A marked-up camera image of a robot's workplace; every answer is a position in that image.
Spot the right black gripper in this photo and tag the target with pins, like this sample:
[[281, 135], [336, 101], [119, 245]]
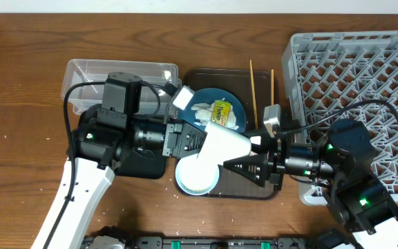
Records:
[[275, 166]]

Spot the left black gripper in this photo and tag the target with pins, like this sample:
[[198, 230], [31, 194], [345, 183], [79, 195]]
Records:
[[173, 134]]

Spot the white green cup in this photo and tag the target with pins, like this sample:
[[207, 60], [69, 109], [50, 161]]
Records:
[[222, 144]]

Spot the white tissue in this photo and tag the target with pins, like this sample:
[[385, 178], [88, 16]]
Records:
[[203, 115]]

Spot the light blue white bowl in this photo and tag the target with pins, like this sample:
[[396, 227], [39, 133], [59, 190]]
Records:
[[196, 176]]

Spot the yellow green snack wrapper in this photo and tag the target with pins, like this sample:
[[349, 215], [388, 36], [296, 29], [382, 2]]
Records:
[[220, 113]]

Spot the pink white cup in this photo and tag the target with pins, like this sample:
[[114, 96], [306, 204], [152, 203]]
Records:
[[255, 145]]

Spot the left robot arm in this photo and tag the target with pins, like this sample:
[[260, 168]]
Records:
[[82, 184]]

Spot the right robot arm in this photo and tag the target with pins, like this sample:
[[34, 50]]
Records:
[[355, 197]]

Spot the grey dishwasher rack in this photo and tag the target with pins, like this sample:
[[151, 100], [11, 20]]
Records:
[[355, 73]]

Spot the left wooden chopstick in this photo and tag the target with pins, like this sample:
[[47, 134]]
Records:
[[253, 94]]

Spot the wooden chopstick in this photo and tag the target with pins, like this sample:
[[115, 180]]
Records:
[[253, 94], [272, 87]]

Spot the brown serving tray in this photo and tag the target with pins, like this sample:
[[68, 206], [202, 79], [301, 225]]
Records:
[[237, 82]]

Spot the blue plate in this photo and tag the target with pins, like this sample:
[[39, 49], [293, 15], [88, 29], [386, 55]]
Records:
[[208, 96]]

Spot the clear plastic bin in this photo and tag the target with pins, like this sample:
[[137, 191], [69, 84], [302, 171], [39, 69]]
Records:
[[97, 70]]

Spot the black plastic tray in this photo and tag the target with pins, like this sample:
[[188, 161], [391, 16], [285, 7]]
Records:
[[128, 145]]

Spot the right wooden chopstick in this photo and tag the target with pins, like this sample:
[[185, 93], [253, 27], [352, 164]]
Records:
[[272, 87]]

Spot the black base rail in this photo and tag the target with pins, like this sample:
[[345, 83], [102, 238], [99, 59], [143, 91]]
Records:
[[106, 242]]

